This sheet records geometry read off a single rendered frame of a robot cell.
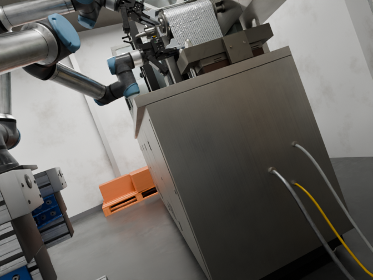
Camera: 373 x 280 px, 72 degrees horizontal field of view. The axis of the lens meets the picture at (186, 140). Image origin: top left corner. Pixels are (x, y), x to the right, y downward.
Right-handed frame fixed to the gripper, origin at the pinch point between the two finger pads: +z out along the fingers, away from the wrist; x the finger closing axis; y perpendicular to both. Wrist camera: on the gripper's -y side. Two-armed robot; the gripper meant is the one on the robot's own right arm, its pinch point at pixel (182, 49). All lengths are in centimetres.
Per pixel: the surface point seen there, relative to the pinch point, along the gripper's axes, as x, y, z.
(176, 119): -26.0, -31.4, -19.9
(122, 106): 359, 44, -28
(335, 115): 74, -70, 132
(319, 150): -26, -63, 31
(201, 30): -0.2, 5.8, 12.2
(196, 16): -0.2, 12.8, 12.3
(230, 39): -22.0, -8.6, 13.2
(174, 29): -0.2, 10.0, -0.4
